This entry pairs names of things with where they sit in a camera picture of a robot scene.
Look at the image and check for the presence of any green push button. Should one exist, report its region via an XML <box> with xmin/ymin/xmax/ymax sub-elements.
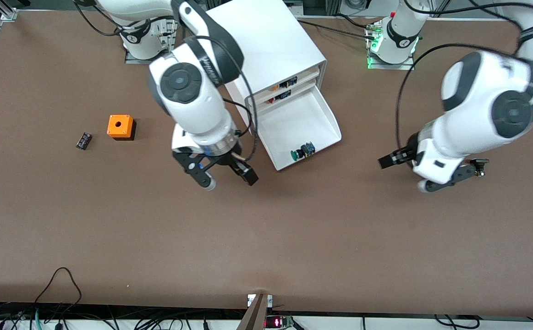
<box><xmin>291</xmin><ymin>142</ymin><xmax>316</xmax><ymax>161</ymax></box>

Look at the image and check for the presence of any white cabinet drawer tray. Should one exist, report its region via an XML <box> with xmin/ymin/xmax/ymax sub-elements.
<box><xmin>256</xmin><ymin>85</ymin><xmax>343</xmax><ymax>171</ymax></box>

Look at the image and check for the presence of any device with red display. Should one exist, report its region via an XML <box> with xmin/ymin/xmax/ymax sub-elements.
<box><xmin>265</xmin><ymin>315</ymin><xmax>294</xmax><ymax>329</ymax></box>

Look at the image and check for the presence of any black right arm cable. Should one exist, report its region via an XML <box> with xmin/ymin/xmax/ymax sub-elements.
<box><xmin>185</xmin><ymin>36</ymin><xmax>260</xmax><ymax>162</ymax></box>

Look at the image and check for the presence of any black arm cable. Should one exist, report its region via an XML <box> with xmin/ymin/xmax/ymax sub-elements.
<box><xmin>185</xmin><ymin>36</ymin><xmax>260</xmax><ymax>162</ymax></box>
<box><xmin>395</xmin><ymin>43</ymin><xmax>530</xmax><ymax>148</ymax></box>

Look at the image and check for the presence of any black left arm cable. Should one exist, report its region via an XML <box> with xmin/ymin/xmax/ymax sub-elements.
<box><xmin>395</xmin><ymin>43</ymin><xmax>530</xmax><ymax>148</ymax></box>

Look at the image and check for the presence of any orange button enclosure box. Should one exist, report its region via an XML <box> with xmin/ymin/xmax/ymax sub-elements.
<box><xmin>106</xmin><ymin>115</ymin><xmax>137</xmax><ymax>141</ymax></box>

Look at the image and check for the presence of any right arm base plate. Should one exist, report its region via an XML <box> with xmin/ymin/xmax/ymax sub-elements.
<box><xmin>124</xmin><ymin>18</ymin><xmax>178</xmax><ymax>65</ymax></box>

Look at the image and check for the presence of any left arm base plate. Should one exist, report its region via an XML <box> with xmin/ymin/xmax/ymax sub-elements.
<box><xmin>366</xmin><ymin>21</ymin><xmax>416</xmax><ymax>71</ymax></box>

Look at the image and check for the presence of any front camera mount post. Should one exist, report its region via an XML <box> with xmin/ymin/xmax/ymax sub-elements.
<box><xmin>236</xmin><ymin>293</ymin><xmax>274</xmax><ymax>330</ymax></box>

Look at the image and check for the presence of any black cable to base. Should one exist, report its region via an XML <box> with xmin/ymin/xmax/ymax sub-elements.
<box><xmin>296</xmin><ymin>19</ymin><xmax>377</xmax><ymax>39</ymax></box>

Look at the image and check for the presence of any black looped table cable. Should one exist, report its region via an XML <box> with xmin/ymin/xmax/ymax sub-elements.
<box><xmin>34</xmin><ymin>267</ymin><xmax>82</xmax><ymax>307</ymax></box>

